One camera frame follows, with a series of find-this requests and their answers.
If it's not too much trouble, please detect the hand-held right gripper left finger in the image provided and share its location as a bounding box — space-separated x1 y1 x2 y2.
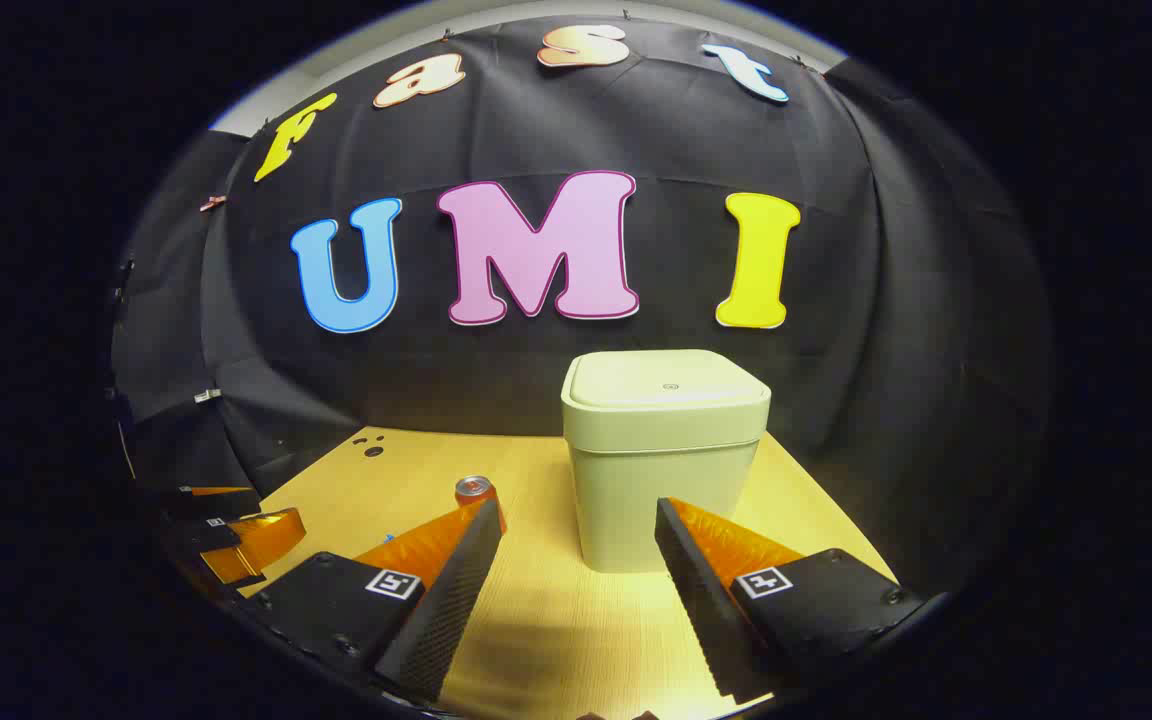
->
236 497 509 706

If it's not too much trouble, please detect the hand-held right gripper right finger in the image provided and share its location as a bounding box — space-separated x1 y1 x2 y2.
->
654 497 927 706

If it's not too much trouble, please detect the red pop can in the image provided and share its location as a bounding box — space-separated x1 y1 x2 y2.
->
454 475 509 534

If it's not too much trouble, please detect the green desktop garbage bin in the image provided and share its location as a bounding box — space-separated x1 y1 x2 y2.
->
561 349 772 574

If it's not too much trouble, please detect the wooden desktop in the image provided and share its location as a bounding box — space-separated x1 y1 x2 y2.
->
236 426 899 720

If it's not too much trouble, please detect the black backdrop cloth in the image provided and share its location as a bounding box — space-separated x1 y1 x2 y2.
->
111 15 1052 601

